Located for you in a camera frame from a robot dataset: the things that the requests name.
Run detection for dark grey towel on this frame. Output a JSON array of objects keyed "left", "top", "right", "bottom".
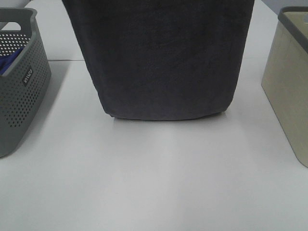
[{"left": 63, "top": 0, "right": 254, "bottom": 120}]

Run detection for grey perforated plastic basket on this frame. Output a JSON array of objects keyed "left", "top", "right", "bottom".
[{"left": 0, "top": 8, "right": 51, "bottom": 156}]

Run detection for blue cloth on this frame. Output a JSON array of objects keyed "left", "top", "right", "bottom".
[{"left": 0, "top": 48, "right": 24, "bottom": 75}]

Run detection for beige plastic basket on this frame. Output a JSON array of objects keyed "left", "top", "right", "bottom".
[{"left": 261, "top": 6, "right": 308, "bottom": 166}]

